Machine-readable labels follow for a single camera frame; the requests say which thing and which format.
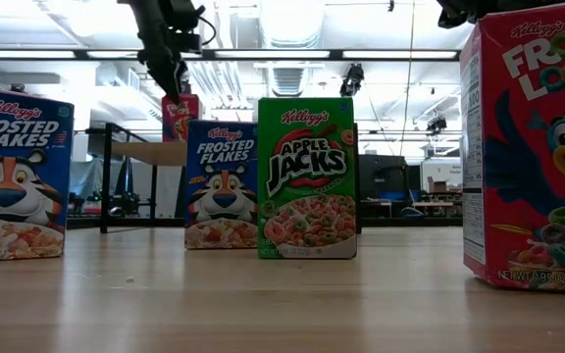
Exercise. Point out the black aluminium table frame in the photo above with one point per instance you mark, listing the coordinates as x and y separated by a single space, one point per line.
410 222

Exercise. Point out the green Apple Jacks cereal box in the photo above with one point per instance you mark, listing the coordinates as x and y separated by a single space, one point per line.
307 186

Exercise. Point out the large black monitor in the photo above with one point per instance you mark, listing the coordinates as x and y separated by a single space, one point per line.
383 181

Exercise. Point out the blue Frosted Flakes cereal box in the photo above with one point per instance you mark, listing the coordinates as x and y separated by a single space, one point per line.
17 171
221 186

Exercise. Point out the wooden shelf black metal frame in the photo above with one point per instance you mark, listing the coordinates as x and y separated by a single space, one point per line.
150 153

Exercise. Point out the black hanging camera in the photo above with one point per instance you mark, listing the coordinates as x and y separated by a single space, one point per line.
437 125
352 78

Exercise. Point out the white board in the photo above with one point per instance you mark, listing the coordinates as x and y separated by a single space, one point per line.
442 169

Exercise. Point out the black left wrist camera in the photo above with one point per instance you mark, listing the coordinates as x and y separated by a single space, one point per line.
191 29

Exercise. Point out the cardboard box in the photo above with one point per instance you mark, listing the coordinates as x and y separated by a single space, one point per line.
437 185

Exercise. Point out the red Froot Loops cereal box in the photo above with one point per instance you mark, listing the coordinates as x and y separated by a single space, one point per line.
179 120
532 171

